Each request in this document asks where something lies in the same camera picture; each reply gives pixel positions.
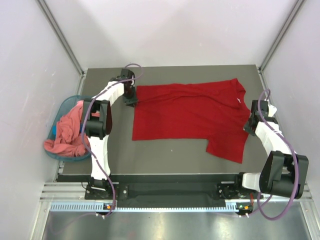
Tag pink t shirt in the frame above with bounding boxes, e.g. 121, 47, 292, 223
44, 100, 90, 158

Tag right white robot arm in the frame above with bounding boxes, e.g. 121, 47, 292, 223
233, 100, 296, 198

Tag slotted cable duct rail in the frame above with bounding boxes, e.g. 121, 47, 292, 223
50, 201, 253, 213

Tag teal mesh laundry basket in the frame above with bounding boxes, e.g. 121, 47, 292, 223
45, 95, 91, 162

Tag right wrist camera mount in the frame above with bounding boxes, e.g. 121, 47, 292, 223
263, 103, 277, 118

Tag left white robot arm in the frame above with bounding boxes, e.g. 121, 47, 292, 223
81, 67, 138, 199

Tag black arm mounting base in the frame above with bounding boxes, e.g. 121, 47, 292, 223
84, 173, 258, 207

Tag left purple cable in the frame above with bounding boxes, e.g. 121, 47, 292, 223
81, 62, 145, 217

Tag red t shirt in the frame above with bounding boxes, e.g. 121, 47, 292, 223
132, 78, 250, 164

